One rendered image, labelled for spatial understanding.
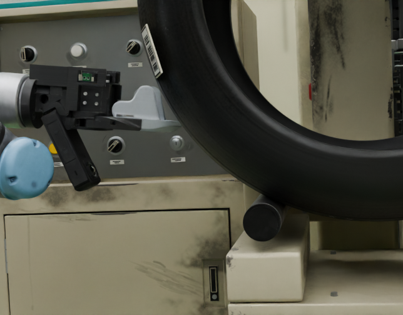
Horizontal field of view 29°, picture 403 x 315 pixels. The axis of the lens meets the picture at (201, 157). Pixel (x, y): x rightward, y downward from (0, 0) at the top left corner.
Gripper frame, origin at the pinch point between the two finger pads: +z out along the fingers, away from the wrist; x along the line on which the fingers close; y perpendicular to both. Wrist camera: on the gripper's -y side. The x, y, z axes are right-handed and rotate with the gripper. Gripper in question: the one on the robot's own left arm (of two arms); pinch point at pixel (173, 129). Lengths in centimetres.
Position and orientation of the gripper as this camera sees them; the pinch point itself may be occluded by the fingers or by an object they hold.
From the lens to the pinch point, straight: 104.0
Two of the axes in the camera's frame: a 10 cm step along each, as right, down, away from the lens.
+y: 0.7, -9.9, -0.7
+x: 1.6, -0.6, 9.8
